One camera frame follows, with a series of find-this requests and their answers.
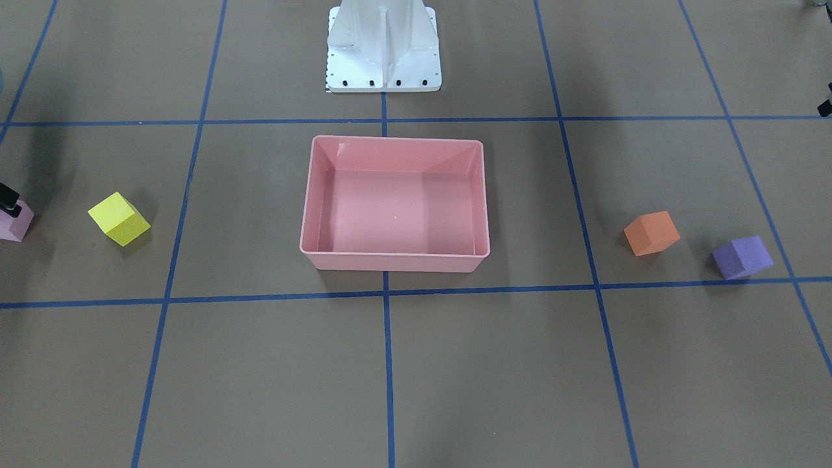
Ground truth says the pink foam block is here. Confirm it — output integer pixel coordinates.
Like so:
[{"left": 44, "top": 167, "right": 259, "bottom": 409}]
[{"left": 1, "top": 200, "right": 34, "bottom": 242}]

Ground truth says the yellow foam block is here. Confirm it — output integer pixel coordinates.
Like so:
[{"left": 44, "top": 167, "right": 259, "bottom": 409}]
[{"left": 87, "top": 192, "right": 151, "bottom": 248}]

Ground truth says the purple foam block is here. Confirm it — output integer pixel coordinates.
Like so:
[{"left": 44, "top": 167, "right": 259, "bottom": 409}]
[{"left": 711, "top": 236, "right": 774, "bottom": 280}]

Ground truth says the orange foam block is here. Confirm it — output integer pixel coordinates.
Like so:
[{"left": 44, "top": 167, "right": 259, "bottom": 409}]
[{"left": 623, "top": 211, "right": 681, "bottom": 257}]

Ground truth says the pink plastic bin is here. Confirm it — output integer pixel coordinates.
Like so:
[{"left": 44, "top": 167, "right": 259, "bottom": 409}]
[{"left": 299, "top": 135, "right": 491, "bottom": 273}]

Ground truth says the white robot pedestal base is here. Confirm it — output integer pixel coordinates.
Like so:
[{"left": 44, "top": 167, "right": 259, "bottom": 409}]
[{"left": 325, "top": 1, "right": 443, "bottom": 93}]

